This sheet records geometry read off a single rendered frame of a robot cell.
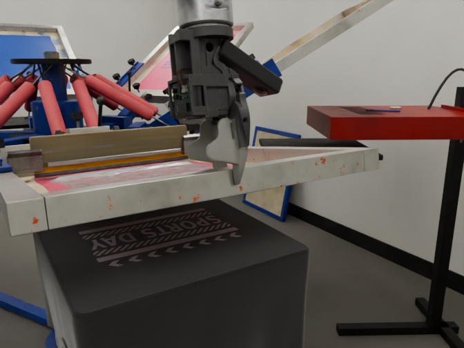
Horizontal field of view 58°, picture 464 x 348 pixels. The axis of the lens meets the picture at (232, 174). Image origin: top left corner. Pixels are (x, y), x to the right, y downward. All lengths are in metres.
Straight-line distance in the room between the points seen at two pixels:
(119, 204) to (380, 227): 2.70
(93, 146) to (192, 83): 0.61
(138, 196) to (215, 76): 0.18
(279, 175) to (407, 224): 2.38
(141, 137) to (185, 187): 0.61
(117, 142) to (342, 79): 2.31
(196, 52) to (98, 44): 4.82
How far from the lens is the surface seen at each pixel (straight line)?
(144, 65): 2.76
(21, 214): 0.51
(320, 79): 3.38
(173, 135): 1.19
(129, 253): 0.83
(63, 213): 0.51
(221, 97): 0.57
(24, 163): 1.09
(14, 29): 3.22
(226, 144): 0.57
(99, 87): 1.80
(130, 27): 5.51
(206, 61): 0.58
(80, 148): 1.12
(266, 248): 0.83
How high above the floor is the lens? 1.30
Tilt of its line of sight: 15 degrees down
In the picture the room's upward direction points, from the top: straight up
